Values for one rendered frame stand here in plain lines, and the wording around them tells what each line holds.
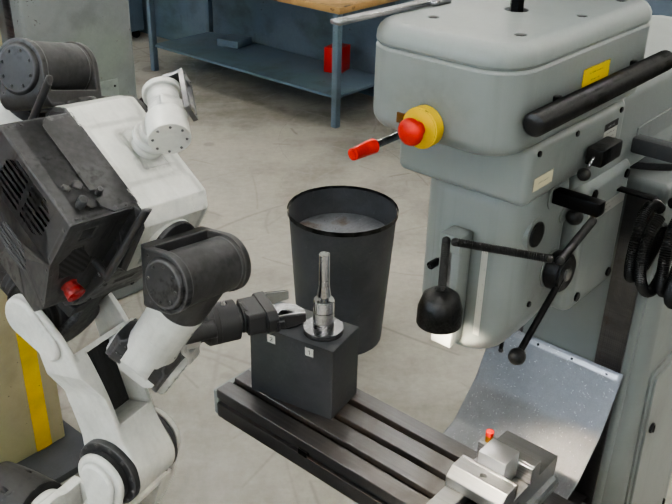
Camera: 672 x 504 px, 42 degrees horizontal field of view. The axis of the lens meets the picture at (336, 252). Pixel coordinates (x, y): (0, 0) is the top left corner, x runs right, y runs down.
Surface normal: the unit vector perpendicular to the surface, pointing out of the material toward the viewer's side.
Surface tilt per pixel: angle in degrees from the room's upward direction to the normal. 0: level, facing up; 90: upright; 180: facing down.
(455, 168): 90
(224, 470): 0
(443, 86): 90
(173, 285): 82
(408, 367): 0
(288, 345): 90
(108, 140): 34
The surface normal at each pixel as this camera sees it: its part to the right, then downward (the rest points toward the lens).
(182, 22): -0.65, 0.34
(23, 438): 0.76, 0.32
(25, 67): -0.38, 0.18
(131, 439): 0.77, -0.21
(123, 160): 0.50, -0.59
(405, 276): 0.02, -0.88
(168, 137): 0.22, 0.80
